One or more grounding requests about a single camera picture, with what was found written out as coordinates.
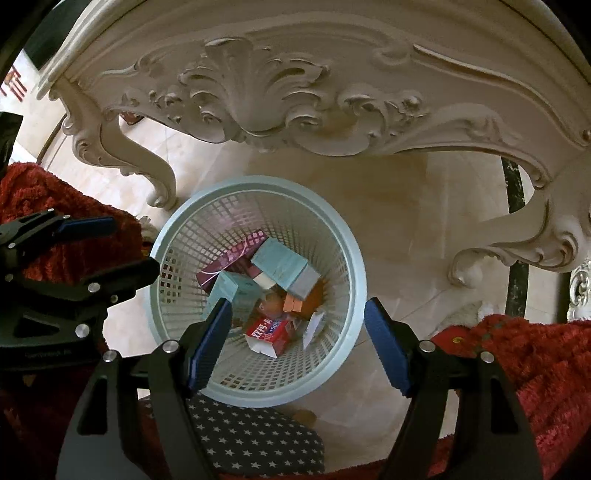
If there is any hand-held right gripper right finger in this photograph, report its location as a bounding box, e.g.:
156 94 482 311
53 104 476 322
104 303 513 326
364 298 544 480

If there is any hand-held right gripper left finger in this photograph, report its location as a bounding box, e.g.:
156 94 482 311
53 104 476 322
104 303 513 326
55 298 234 480

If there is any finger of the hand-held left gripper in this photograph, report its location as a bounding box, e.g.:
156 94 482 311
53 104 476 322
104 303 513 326
0 210 117 273
9 256 160 320

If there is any red box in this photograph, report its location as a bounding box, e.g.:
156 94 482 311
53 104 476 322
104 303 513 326
244 315 297 359

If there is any small light blue box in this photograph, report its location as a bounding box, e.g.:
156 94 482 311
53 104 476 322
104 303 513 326
205 271 265 320

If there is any white card box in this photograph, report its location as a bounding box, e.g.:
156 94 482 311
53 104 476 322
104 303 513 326
302 310 327 350

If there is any light blue mesh waste basket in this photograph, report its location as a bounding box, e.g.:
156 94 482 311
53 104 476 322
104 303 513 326
148 176 369 409

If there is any maroon packet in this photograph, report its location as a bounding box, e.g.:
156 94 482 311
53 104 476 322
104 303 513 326
196 231 269 292

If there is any large light blue box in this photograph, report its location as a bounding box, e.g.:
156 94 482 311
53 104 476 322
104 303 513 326
250 239 322 300

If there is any white carved table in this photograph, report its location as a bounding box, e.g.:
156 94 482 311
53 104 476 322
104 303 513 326
37 0 591 289

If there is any red wall decoration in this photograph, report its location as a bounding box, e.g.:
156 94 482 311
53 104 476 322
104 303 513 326
0 65 27 101

